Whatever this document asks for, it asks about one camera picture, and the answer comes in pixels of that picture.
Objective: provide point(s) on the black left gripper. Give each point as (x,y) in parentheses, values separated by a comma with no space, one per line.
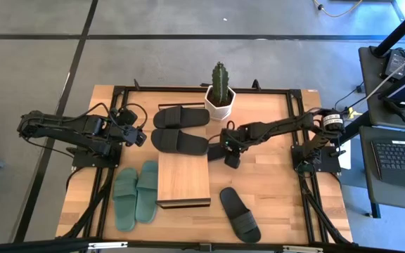
(125,133)

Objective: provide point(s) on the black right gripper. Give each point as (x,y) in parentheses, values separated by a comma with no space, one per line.
(231,140)

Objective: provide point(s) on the thin black slide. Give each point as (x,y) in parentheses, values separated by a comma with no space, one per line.
(239,214)
(216,152)

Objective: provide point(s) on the chunky black slide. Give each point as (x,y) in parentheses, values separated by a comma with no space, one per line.
(179,142)
(181,117)

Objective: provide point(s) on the green slide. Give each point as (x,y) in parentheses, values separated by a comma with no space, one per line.
(125,200)
(147,191)

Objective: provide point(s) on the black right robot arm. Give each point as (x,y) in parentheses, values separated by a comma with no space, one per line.
(283,125)

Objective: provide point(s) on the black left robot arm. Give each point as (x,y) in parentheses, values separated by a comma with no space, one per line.
(55,123)

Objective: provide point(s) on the white plant pot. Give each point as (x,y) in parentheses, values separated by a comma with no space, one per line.
(223,111)

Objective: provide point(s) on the green cactus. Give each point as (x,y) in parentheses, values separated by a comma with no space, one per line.
(220,82)

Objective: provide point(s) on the white paper sheet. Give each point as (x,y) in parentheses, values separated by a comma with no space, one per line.
(345,160)

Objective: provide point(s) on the yellow tag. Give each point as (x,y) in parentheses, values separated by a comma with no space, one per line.
(353,113)

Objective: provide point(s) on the grey desk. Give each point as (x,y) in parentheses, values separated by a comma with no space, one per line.
(371,105)
(382,196)

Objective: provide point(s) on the black rig beam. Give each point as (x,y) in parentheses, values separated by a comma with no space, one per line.
(30,246)

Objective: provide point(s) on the black keyboard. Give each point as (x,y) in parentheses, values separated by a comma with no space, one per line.
(399,161)

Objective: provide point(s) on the black power adapter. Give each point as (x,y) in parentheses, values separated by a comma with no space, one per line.
(394,61)

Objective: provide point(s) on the black pole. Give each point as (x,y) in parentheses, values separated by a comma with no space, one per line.
(399,28)

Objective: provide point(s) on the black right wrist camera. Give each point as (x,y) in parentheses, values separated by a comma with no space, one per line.
(232,161)

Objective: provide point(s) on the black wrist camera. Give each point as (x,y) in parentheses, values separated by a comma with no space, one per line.
(128,117)
(232,161)

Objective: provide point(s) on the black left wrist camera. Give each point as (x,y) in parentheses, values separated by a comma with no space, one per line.
(128,117)

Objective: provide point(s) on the small black frame clamp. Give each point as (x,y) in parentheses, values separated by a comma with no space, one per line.
(206,84)
(256,84)
(136,84)

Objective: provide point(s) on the wooden shelf black metal frame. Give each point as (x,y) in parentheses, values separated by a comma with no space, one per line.
(183,175)

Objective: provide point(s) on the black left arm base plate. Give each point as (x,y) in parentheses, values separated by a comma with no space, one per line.
(83,162)

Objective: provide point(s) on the black aluminium table frame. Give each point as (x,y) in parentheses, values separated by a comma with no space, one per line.
(188,89)

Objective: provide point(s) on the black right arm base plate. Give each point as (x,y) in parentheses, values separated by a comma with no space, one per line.
(329,165)

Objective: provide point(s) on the silver bracket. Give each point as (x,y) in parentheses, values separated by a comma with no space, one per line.
(302,249)
(107,245)

